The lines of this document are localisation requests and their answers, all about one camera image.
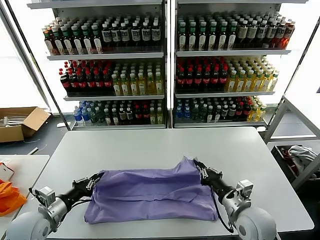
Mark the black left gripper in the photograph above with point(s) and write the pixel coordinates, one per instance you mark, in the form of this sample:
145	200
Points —
77	192

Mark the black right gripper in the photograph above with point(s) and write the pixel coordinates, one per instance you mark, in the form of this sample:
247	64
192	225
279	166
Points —
217	183

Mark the purple t-shirt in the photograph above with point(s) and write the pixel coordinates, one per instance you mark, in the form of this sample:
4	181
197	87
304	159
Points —
150	195

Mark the blue label water bottle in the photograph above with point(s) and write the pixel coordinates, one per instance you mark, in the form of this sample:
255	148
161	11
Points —
78	117
179	113
187	113
86	118

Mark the small white floor object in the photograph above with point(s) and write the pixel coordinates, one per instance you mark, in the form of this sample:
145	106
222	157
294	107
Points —
60	125

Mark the short metal bar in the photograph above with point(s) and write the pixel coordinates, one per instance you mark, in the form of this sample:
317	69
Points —
33	150

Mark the black storage bin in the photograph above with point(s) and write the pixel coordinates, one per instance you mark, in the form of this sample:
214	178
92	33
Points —
277	152

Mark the yellow drink bottle white cap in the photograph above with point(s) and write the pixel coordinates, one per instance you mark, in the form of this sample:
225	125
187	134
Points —
231	83
159	85
253	113
240	83
142	86
258	83
134	87
117	87
125	87
249	83
267	83
151	86
274	82
261	112

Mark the orange cloth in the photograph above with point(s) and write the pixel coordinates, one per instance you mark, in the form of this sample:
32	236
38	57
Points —
10	197

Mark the open cardboard box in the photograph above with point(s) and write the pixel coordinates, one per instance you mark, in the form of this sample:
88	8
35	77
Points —
32	122

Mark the red cloth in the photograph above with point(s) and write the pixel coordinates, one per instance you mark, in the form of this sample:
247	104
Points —
290	162

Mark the small white orange box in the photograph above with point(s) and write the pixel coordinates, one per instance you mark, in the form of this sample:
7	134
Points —
5	171

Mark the red cap cola bottle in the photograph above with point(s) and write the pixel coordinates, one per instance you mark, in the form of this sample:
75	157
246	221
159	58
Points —
83	83
181	81
190	81
198	80
207	80
74	83
65	83
100	83
108	83
224	79
216	80
91	83

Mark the grey white cloth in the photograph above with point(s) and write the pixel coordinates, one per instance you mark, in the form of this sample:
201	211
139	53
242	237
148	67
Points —
301	152

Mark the grey metal shelf unit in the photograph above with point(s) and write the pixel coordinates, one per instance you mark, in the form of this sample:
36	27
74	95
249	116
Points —
232	53
105	57

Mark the brown tea bottle white label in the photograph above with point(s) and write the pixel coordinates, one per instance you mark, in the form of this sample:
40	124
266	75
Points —
78	44
213	37
182	37
233	37
223	37
203	37
50	45
59	45
98	43
88	43
192	37
68	44

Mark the dark bottle beige label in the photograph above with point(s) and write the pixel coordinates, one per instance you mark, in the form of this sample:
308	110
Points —
253	34
243	35

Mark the dark bottle blue white label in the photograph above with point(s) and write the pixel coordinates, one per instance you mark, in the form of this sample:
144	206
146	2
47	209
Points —
107	37
116	37
125	36
156	35
262	34
272	33
146	35
136	36

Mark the red drink bottle white label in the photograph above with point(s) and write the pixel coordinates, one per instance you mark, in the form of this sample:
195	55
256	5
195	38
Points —
281	33
290	32

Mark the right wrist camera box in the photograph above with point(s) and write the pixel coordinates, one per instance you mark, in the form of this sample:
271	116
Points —
245	188

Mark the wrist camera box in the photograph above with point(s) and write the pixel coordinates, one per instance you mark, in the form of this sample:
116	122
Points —
245	188
43	196

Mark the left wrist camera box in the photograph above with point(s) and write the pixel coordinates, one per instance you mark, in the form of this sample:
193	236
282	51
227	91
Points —
43	196

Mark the grey metal frame stand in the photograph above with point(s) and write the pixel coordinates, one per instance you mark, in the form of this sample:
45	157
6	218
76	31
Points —
295	110

